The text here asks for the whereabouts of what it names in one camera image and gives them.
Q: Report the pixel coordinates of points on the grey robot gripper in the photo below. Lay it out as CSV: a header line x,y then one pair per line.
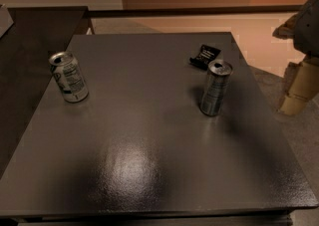
x,y
309,31

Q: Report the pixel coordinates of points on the slim silver redbull can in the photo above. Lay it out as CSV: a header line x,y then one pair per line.
x,y
216,83

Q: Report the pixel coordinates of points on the white green soda can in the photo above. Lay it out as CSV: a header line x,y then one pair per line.
x,y
66,72

